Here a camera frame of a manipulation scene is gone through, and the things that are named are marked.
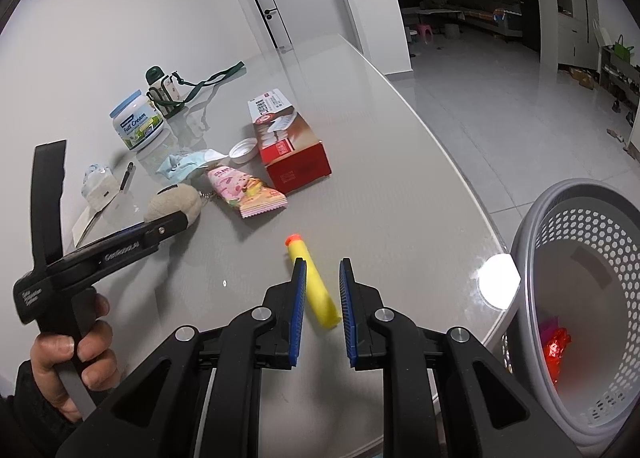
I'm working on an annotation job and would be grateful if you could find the beige plush ball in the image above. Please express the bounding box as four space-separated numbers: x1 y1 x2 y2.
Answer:
144 184 204 226

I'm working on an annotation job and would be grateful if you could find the light blue wipes packet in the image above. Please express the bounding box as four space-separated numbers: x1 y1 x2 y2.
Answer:
156 149 228 184

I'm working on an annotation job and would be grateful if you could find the red plastic bag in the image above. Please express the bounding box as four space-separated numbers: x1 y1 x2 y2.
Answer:
544 328 572 386

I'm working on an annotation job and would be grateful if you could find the pink snack packet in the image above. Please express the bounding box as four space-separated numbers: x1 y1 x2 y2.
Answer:
207 166 288 218

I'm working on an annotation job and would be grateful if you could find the white bottle cap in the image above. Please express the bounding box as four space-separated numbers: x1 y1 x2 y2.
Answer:
229 137 258 166

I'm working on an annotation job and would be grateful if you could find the yellow foam dart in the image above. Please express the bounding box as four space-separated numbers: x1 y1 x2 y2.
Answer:
284 234 341 329

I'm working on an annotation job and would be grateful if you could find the red toothpaste box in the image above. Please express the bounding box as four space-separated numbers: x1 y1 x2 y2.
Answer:
247 88 332 195

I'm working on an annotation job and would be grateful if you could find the pink plastic shuttlecock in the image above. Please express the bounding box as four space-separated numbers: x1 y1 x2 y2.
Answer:
538 316 559 346

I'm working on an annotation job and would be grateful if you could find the person's left hand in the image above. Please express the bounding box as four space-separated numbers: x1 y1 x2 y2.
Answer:
30 293 120 423

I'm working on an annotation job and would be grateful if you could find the white paper card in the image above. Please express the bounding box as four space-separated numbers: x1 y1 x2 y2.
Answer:
72 207 101 248

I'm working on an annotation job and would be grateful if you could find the white tissue pack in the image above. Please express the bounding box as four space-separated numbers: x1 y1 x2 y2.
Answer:
81 164 120 212

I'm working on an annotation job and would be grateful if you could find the black pen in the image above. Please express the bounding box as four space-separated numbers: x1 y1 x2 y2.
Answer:
119 162 136 192

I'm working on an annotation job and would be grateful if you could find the milk powder can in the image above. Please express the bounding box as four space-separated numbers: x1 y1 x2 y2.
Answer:
110 90 165 152

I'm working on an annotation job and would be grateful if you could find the grey perforated laundry basket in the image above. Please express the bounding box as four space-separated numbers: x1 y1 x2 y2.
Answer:
506 178 639 457

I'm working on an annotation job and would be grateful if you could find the far pink stool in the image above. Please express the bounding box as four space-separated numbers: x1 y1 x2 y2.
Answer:
416 24 433 43

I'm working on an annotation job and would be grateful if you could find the cardboard box on floor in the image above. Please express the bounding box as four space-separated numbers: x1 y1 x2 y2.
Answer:
570 67 596 90

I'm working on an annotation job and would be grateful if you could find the shoe rack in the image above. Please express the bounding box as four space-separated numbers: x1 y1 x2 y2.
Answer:
600 46 639 111

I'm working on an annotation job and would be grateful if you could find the green tote bag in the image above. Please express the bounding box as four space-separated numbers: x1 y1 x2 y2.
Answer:
613 34 634 62

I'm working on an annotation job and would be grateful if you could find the dark sofa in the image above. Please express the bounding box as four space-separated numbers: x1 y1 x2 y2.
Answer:
427 0 523 38

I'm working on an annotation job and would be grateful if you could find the green strapped water bottle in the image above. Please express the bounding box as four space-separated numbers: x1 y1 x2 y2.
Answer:
145 62 245 119

